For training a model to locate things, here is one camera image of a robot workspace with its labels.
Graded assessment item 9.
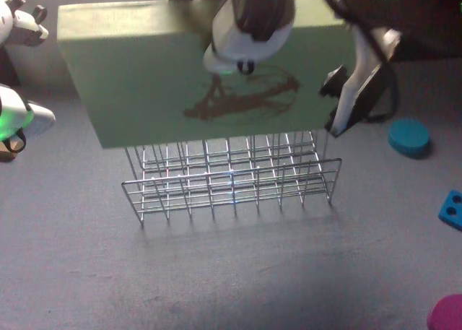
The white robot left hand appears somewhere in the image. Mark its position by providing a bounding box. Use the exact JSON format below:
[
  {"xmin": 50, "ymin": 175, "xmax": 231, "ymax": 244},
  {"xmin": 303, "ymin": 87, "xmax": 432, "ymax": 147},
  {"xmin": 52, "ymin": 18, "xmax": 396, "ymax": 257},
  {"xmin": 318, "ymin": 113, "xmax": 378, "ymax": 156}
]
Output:
[{"xmin": 0, "ymin": 0, "xmax": 57, "ymax": 155}]

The grey table cloth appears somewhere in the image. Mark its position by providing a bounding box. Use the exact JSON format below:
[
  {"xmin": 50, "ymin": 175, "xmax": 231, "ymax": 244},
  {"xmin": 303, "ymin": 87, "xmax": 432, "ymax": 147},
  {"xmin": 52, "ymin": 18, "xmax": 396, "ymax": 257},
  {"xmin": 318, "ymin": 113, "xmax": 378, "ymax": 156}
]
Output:
[{"xmin": 0, "ymin": 55, "xmax": 462, "ymax": 330}]

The blue block with holes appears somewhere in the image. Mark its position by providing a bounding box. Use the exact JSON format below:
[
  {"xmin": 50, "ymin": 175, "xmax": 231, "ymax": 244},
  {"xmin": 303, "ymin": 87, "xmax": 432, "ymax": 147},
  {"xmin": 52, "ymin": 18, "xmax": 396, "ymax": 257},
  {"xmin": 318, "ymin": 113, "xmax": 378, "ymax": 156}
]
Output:
[{"xmin": 437, "ymin": 189, "xmax": 462, "ymax": 233}]

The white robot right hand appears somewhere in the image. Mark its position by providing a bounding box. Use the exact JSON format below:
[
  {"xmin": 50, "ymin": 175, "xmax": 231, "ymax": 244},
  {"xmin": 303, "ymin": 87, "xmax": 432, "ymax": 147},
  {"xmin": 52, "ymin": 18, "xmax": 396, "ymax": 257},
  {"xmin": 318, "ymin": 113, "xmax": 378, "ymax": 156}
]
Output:
[{"xmin": 162, "ymin": 0, "xmax": 297, "ymax": 75}]

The silver wire rack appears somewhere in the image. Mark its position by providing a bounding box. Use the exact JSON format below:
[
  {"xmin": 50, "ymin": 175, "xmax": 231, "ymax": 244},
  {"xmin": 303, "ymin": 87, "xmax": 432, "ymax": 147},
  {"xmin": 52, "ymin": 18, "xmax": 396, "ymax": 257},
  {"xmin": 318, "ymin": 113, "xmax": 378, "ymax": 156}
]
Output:
[{"xmin": 121, "ymin": 129, "xmax": 343, "ymax": 227}]

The magenta round toy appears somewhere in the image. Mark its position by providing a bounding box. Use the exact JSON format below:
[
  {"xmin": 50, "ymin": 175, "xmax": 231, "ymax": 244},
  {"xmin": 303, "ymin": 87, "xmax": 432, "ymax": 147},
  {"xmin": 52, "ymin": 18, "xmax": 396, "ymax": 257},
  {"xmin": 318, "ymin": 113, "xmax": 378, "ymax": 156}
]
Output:
[{"xmin": 427, "ymin": 293, "xmax": 462, "ymax": 330}]

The teal round disc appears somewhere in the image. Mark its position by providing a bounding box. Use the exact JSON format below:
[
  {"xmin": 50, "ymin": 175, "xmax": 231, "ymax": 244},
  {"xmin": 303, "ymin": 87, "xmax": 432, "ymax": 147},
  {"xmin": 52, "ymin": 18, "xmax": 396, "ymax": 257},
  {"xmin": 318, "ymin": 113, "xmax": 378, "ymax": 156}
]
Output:
[{"xmin": 388, "ymin": 118, "xmax": 432, "ymax": 160}]

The pale green book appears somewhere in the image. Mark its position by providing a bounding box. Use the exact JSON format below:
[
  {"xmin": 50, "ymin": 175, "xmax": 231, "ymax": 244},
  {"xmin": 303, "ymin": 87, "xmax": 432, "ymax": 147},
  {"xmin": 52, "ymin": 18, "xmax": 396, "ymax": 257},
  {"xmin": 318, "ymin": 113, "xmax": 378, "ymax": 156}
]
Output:
[{"xmin": 56, "ymin": 0, "xmax": 358, "ymax": 150}]

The wooden block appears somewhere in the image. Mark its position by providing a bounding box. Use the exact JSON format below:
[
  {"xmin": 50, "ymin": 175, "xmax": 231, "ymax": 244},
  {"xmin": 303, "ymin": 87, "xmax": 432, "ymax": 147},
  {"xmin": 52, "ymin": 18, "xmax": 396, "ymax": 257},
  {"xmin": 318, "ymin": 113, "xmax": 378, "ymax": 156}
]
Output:
[{"xmin": 0, "ymin": 134, "xmax": 23, "ymax": 162}]

